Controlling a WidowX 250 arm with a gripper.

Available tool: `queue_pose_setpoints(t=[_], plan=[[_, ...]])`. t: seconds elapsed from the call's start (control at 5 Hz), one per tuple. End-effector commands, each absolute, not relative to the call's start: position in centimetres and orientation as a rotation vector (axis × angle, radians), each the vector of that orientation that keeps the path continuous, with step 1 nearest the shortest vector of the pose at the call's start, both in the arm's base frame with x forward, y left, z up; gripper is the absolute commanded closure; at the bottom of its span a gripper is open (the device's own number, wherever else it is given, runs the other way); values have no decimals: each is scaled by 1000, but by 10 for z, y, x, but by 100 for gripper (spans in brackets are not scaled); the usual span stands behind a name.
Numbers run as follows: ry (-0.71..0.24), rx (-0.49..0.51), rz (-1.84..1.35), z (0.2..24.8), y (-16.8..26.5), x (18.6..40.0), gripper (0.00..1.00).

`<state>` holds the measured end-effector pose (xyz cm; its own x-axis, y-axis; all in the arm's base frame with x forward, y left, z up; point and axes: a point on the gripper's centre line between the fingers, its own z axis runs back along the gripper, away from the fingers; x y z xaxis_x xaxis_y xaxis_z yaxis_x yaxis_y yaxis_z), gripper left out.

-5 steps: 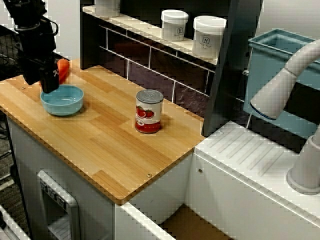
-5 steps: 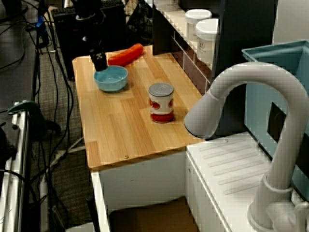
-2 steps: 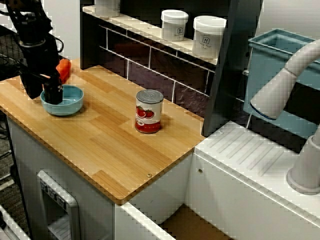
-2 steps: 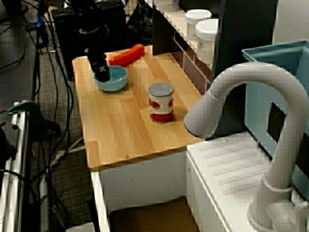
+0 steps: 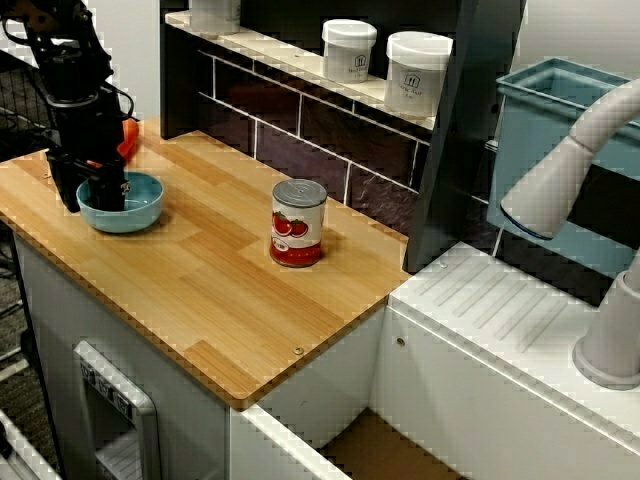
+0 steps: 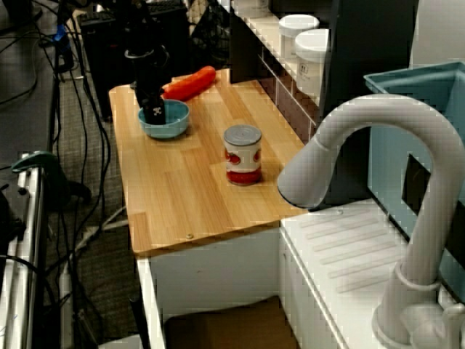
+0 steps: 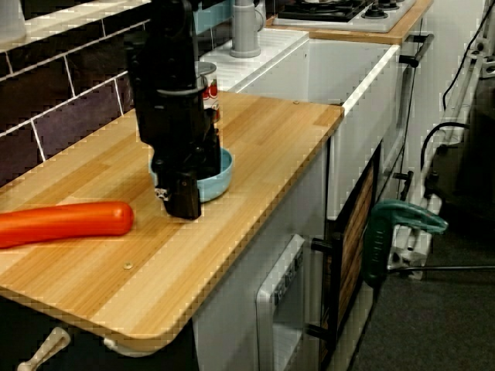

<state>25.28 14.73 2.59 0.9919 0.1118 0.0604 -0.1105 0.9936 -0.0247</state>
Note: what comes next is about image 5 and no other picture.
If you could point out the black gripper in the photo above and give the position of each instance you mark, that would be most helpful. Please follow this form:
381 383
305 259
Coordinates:
87 130

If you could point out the light blue bowl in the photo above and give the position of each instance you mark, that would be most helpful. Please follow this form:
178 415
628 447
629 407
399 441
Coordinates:
140 210

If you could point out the orange toy sausage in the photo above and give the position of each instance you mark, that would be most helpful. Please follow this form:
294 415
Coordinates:
131 137

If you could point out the toy tomato can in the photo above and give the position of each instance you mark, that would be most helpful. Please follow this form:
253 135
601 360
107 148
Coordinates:
300 230

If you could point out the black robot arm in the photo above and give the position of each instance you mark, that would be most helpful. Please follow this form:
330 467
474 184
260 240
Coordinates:
65 55

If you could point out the white toy kitchen cabinet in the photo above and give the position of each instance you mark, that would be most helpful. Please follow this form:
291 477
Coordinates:
60 310

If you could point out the dark tile backsplash panel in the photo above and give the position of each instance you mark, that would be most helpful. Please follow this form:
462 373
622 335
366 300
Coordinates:
280 105

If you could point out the white lidded jar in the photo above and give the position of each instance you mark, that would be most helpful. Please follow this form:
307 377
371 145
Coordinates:
215 17
415 75
350 50

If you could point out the grey toy dishwasher door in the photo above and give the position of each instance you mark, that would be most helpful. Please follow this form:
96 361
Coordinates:
145 425

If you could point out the cream shelf ledge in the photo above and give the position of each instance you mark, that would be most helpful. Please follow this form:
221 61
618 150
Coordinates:
370 90

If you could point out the black upright kitchen panel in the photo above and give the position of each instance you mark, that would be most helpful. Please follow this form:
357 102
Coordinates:
465 125

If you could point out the brown cardboard sheet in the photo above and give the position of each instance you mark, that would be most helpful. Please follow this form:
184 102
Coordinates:
380 450

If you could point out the white toy sink basin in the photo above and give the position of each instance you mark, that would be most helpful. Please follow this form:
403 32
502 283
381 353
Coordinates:
500 360

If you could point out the teal plastic bin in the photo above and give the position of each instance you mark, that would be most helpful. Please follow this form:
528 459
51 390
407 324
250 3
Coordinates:
535 130

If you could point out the grey toy faucet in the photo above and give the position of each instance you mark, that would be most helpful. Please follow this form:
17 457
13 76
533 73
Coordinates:
545 190

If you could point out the white metal camera stand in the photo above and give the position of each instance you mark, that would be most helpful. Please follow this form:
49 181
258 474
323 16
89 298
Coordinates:
20 450

